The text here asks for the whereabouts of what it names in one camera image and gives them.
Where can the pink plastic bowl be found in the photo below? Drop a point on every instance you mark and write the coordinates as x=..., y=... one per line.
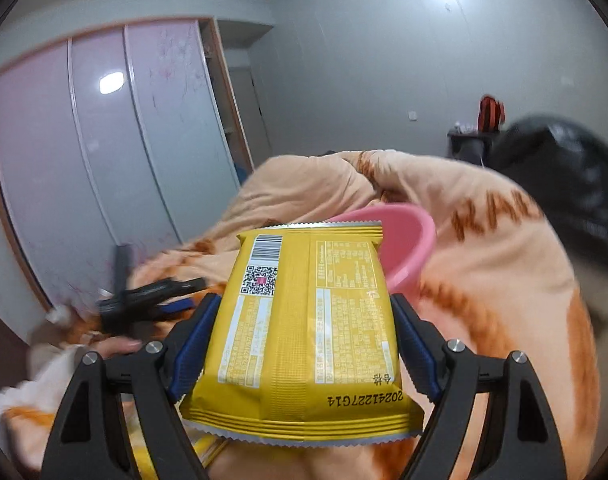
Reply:
x=409, y=245

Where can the large yellow snack packet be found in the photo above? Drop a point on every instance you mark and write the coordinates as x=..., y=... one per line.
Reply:
x=304, y=320

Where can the wardrobe with sliding doors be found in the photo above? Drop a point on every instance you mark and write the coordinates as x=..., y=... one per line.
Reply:
x=109, y=160

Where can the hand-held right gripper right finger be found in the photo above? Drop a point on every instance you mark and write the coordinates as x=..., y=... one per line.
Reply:
x=416, y=346

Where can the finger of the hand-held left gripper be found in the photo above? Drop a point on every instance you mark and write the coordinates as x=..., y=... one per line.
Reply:
x=176, y=309
x=176, y=287

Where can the orange printed blanket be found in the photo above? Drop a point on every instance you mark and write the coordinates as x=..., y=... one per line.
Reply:
x=484, y=270

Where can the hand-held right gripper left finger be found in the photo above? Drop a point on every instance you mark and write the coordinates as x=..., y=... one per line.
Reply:
x=194, y=341

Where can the orange and black bag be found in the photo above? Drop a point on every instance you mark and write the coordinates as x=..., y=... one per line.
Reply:
x=491, y=112

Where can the person's left hand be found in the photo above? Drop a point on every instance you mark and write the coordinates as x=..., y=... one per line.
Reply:
x=116, y=347

